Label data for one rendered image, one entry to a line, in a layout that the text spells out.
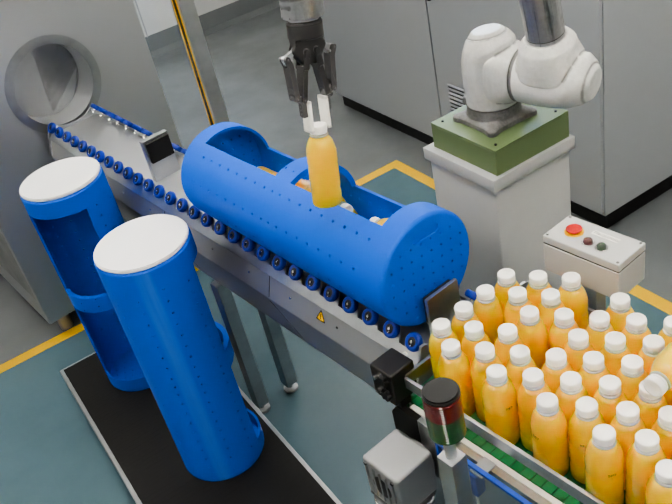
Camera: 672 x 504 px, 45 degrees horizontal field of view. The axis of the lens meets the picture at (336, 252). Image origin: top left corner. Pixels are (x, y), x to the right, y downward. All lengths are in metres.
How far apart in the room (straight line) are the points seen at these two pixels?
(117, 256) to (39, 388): 1.52
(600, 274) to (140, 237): 1.27
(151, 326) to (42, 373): 1.53
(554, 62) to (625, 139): 1.53
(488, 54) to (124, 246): 1.14
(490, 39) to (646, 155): 1.67
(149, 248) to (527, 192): 1.10
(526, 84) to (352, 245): 0.71
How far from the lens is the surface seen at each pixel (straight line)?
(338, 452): 3.00
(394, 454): 1.81
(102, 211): 2.88
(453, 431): 1.38
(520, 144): 2.38
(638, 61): 3.60
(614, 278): 1.87
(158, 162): 2.90
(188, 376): 2.51
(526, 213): 2.51
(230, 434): 2.71
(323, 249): 1.92
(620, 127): 3.65
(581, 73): 2.23
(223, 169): 2.26
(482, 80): 2.35
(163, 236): 2.37
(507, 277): 1.84
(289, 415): 3.17
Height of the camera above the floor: 2.22
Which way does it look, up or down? 34 degrees down
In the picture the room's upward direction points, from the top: 14 degrees counter-clockwise
